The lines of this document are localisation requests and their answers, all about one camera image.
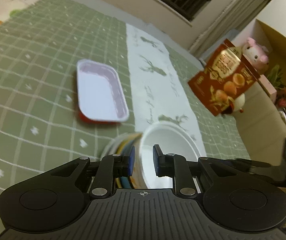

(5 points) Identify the potted plant with flowers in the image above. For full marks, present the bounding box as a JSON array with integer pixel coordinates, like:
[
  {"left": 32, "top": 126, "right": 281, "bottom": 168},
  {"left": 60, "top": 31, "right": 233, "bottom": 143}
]
[{"left": 267, "top": 64, "right": 286, "bottom": 113}]

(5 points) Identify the white egg shaped lamp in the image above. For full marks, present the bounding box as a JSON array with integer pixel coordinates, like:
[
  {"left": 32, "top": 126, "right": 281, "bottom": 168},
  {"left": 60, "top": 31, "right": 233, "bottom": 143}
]
[{"left": 231, "top": 93, "right": 246, "bottom": 113}]

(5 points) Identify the beige curtain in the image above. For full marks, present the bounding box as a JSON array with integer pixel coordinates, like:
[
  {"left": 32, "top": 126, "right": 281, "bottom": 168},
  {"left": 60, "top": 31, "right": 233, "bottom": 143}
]
[{"left": 189, "top": 0, "right": 270, "bottom": 57}]

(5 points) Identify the white deer table runner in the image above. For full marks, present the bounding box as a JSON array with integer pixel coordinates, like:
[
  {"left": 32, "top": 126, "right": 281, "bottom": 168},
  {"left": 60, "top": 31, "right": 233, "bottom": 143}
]
[{"left": 125, "top": 23, "right": 204, "bottom": 143}]

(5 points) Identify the red quail eggs bag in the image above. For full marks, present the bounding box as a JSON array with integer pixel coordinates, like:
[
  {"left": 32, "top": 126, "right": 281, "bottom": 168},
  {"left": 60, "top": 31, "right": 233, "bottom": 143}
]
[{"left": 188, "top": 39, "right": 260, "bottom": 116}]

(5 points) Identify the beige sofa backrest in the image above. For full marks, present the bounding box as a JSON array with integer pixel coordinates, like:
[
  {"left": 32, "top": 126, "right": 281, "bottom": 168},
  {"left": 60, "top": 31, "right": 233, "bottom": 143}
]
[{"left": 232, "top": 83, "right": 286, "bottom": 163}]

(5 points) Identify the white floral plate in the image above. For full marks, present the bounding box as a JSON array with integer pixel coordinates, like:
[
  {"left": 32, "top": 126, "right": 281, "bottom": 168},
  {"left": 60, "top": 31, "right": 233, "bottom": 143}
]
[{"left": 99, "top": 132, "right": 134, "bottom": 160}]

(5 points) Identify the white plastic noodle bowl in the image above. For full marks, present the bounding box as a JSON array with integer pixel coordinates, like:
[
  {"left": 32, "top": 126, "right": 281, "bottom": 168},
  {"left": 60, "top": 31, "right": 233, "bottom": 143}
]
[{"left": 130, "top": 121, "right": 206, "bottom": 189}]

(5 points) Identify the red rectangular foil tray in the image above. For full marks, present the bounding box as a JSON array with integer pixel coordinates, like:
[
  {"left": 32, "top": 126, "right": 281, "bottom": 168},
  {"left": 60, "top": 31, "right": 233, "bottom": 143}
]
[{"left": 76, "top": 59, "right": 129, "bottom": 124}]

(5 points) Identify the pink box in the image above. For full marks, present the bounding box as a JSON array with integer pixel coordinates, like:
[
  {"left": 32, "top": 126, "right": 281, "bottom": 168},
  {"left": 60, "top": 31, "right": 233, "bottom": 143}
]
[{"left": 258, "top": 75, "right": 277, "bottom": 103}]

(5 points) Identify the green checked tablecloth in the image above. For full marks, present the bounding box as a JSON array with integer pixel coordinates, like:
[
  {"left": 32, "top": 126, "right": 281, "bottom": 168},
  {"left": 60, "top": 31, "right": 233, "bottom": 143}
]
[{"left": 0, "top": 0, "right": 251, "bottom": 238}]

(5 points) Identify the pink plush toy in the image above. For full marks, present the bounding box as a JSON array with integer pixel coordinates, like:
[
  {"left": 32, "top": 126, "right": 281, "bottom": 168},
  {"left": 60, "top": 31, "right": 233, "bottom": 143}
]
[{"left": 242, "top": 37, "right": 269, "bottom": 75}]

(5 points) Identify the blue ceramic bowl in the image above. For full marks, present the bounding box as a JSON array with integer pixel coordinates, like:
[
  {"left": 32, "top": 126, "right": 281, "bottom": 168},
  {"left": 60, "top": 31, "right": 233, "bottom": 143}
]
[{"left": 119, "top": 139, "right": 137, "bottom": 189}]

